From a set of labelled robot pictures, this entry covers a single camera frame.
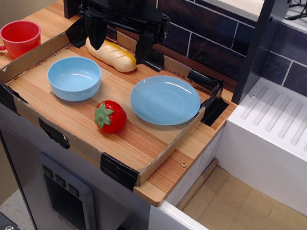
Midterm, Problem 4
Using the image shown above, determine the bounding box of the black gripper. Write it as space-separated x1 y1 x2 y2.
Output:
80 0 170 64

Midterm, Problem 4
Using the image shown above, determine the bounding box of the light blue bowl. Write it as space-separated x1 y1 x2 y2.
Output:
47 56 102 102

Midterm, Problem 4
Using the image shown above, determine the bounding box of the light blue plate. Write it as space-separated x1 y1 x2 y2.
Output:
130 75 201 126

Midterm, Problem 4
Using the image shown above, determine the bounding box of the toy bread loaf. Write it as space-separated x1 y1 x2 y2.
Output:
86 37 137 73

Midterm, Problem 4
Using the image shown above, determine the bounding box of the red toy strawberry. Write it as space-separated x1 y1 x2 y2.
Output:
94 100 127 133

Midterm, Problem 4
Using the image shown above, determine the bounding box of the red plastic cup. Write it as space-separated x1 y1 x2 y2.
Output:
0 20 41 60

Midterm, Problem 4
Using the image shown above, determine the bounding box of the grey toy oven front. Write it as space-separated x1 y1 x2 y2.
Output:
0 103 151 230

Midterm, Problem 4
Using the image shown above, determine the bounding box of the white toy sink unit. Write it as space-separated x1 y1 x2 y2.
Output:
148 79 307 230

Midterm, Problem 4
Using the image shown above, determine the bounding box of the cardboard tray frame with tape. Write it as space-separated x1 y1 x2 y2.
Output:
0 3 239 204

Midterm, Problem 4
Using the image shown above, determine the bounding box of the dark vertical post right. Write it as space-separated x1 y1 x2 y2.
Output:
232 0 290 104

